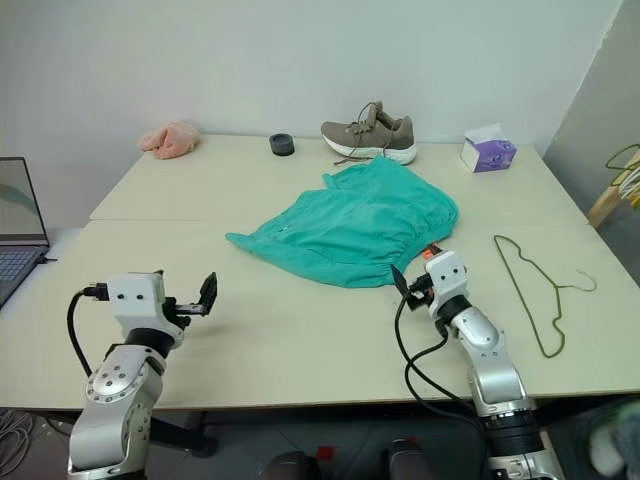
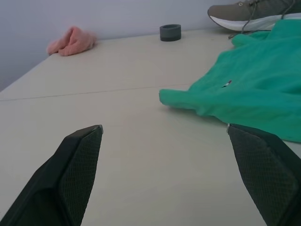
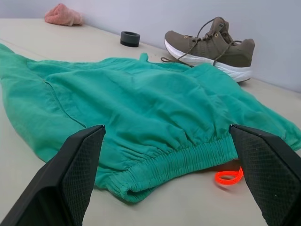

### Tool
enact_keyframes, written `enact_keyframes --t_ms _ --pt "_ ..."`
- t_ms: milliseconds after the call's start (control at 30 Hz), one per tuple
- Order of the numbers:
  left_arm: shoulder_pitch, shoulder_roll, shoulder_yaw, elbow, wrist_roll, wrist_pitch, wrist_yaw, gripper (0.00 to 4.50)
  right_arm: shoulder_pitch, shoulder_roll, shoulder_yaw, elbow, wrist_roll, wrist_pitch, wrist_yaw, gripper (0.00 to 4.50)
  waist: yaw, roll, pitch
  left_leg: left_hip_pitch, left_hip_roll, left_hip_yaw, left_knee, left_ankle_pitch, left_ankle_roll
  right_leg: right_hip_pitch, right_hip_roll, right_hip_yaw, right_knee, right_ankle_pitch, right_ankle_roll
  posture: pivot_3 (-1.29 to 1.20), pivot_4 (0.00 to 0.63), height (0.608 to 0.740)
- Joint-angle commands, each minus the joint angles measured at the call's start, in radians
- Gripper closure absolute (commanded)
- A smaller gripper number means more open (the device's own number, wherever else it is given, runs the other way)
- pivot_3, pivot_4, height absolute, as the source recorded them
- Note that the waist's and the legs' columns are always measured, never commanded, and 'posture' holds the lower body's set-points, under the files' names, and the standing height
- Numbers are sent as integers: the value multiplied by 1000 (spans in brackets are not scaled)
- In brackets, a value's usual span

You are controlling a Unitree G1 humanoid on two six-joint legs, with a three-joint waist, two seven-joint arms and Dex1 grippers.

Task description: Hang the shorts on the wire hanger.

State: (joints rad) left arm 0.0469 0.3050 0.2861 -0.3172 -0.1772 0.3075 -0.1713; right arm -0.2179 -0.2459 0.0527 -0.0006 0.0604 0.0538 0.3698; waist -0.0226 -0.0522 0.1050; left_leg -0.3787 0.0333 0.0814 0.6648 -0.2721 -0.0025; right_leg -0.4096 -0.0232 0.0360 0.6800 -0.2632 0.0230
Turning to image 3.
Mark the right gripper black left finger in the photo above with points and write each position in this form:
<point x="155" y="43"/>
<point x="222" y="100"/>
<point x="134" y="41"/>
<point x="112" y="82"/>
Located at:
<point x="58" y="179"/>

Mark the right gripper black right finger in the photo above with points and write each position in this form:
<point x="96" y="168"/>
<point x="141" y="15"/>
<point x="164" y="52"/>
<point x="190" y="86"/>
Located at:
<point x="270" y="169"/>

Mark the teal green shorts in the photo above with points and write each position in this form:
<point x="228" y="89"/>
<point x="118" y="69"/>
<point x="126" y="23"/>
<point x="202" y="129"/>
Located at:
<point x="131" y="106"/>

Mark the brown sneaker white sole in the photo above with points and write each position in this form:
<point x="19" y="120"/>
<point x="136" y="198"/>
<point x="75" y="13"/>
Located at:
<point x="211" y="49"/>

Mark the black round holder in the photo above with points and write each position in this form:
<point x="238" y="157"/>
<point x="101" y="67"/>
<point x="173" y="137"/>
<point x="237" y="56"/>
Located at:
<point x="130" y="38"/>

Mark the pink cloth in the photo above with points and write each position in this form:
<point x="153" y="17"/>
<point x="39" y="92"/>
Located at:
<point x="63" y="15"/>

